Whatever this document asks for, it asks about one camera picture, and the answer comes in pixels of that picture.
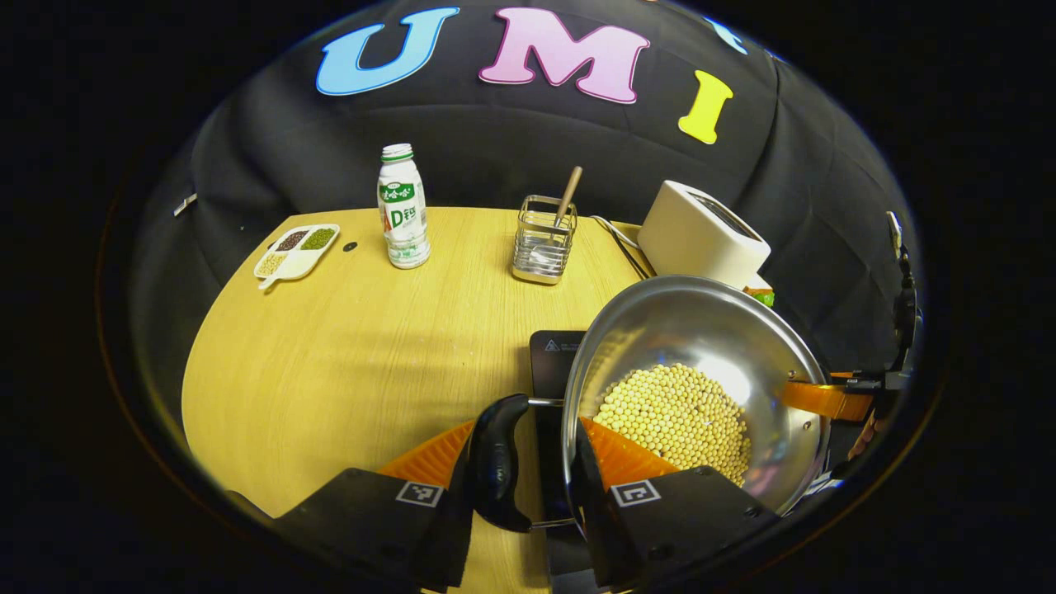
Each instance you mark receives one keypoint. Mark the sandwich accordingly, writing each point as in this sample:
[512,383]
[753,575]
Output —
[761,295]

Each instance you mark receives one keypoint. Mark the heap of soybeans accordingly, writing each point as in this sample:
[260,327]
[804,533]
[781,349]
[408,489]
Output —
[676,412]

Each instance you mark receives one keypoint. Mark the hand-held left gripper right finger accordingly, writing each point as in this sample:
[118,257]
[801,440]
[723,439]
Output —
[594,511]

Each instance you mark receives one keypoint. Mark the wooden stick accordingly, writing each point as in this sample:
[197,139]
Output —
[568,194]

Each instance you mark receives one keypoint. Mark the white drink bottle green label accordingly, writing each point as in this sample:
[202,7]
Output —
[403,214]

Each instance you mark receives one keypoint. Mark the silver cloth clip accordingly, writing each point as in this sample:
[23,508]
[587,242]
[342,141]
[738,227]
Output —
[185,205]

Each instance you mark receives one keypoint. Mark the black backdrop cloth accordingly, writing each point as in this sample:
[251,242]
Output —
[495,148]

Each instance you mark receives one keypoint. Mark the black induction cooktop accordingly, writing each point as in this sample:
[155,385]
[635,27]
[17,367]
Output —
[553,363]

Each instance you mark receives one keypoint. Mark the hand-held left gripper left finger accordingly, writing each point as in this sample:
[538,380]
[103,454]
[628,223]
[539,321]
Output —
[454,528]

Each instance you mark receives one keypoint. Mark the clear utensil holder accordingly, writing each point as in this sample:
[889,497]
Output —
[540,252]

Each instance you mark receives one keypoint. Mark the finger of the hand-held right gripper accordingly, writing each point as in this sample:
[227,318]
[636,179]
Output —
[825,399]

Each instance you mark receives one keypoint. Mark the white toaster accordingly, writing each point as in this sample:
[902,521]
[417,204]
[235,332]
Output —
[697,239]

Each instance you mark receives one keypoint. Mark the white divided bean tray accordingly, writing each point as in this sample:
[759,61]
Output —
[293,256]

